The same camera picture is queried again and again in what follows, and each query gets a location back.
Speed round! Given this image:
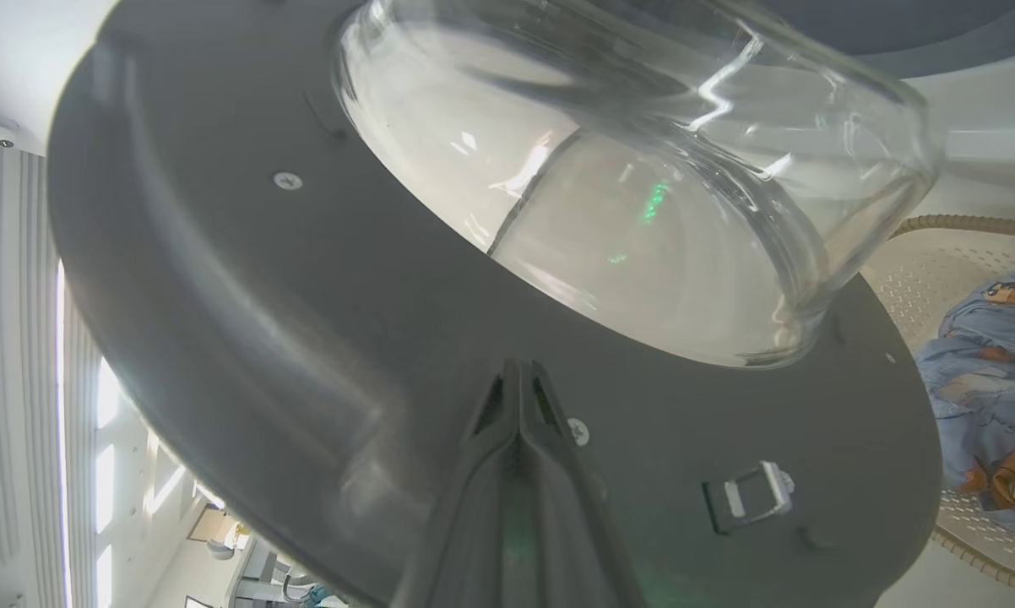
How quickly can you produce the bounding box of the dark grey glass washer door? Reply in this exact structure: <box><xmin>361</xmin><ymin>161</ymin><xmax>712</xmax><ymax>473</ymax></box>
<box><xmin>46</xmin><ymin>0</ymin><xmax>946</xmax><ymax>608</ymax></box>

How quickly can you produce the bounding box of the blue cartoon print garment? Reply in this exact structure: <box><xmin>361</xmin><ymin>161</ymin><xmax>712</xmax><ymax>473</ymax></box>
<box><xmin>913</xmin><ymin>272</ymin><xmax>1015</xmax><ymax>535</ymax></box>

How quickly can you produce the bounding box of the cream perforated laundry basket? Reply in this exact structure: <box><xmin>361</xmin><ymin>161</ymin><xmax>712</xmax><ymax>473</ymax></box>
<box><xmin>860</xmin><ymin>214</ymin><xmax>1015</xmax><ymax>597</ymax></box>

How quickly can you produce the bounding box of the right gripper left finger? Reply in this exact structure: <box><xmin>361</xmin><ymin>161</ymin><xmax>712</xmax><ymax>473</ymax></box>
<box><xmin>389</xmin><ymin>359</ymin><xmax>524</xmax><ymax>608</ymax></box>

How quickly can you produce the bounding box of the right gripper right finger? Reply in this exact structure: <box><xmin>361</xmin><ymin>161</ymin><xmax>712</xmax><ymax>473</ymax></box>
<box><xmin>520</xmin><ymin>361</ymin><xmax>649</xmax><ymax>608</ymax></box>

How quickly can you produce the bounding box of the white front-load washing machine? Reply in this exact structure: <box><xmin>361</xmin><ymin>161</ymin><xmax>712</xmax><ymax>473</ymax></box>
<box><xmin>757</xmin><ymin>0</ymin><xmax>1015</xmax><ymax>225</ymax></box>

